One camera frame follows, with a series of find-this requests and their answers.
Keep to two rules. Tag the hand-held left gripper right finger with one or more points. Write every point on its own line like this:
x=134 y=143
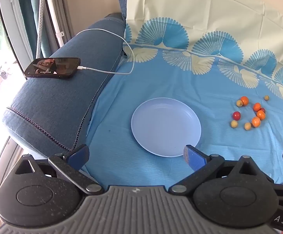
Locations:
x=192 y=157

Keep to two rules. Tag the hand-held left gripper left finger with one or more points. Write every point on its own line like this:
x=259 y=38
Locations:
x=79 y=154

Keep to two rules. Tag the light blue plate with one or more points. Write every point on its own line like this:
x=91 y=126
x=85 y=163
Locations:
x=165 y=126

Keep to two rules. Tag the small mandarin orange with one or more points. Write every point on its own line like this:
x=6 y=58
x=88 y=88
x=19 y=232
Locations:
x=244 y=100
x=256 y=122

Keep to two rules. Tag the orange tomato plate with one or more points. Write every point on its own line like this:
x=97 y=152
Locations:
x=261 y=115

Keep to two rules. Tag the tan longan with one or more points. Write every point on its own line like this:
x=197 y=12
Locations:
x=247 y=126
x=234 y=124
x=266 y=97
x=239 y=103

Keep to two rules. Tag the red cherry tomato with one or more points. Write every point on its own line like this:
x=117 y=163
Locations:
x=236 y=115
x=263 y=109

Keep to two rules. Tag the orange tomato on cloth right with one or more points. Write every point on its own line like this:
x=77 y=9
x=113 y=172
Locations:
x=256 y=106

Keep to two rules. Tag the blue sofa armrest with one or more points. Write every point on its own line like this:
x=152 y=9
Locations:
x=70 y=82

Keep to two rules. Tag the blue fan-print bedsheet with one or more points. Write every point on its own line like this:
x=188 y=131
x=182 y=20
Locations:
x=168 y=78

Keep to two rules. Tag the black smartphone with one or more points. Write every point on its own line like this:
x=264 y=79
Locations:
x=51 y=67

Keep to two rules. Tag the dark teal curtain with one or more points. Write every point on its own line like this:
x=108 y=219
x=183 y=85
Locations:
x=27 y=17

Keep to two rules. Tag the grey curtain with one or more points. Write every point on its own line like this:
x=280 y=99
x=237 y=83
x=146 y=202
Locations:
x=64 y=4

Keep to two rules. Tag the white window frame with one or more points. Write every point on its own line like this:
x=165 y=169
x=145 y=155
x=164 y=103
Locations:
x=10 y=17

